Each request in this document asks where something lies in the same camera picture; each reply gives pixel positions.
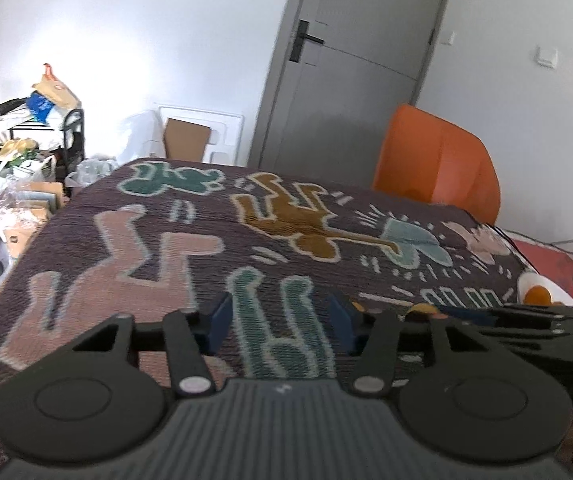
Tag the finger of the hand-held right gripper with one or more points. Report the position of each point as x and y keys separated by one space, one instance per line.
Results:
x=461 y=315

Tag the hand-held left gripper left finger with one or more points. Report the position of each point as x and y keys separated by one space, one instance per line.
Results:
x=221 y=317

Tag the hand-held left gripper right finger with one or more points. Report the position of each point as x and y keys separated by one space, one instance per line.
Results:
x=341 y=322

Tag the small orange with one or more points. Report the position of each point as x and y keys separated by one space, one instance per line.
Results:
x=419 y=310
x=357 y=306

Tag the large orange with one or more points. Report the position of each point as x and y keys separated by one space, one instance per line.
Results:
x=537 y=294

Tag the fried egg plush pillow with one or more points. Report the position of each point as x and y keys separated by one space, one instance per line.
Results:
x=522 y=282

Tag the red mat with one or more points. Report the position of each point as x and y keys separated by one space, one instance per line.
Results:
x=551 y=262

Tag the printed blanket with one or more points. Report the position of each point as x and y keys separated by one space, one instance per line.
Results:
x=166 y=260

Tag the orange chair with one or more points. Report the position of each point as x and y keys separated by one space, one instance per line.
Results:
x=436 y=165

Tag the cardboard piece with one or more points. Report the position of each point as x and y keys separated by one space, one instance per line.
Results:
x=186 y=140

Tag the white foam panel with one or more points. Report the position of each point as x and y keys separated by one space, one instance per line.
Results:
x=226 y=130

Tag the clear plastic bag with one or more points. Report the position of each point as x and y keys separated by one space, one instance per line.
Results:
x=94 y=167

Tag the cardboard boxes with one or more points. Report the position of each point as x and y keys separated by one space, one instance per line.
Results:
x=31 y=205

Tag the black metal rack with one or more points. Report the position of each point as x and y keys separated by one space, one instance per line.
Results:
x=74 y=135

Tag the grey door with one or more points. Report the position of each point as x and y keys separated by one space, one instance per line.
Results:
x=356 y=85

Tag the yellowish plastic bag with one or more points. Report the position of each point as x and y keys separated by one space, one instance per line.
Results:
x=16 y=157

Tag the blue and white bag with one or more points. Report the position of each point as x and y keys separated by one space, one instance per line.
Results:
x=41 y=105

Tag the black folded item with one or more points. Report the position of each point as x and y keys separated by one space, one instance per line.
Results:
x=1 y=110

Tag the white light switch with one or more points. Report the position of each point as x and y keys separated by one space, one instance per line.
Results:
x=546 y=55

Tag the small white wall switch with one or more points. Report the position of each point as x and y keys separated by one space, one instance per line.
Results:
x=449 y=37

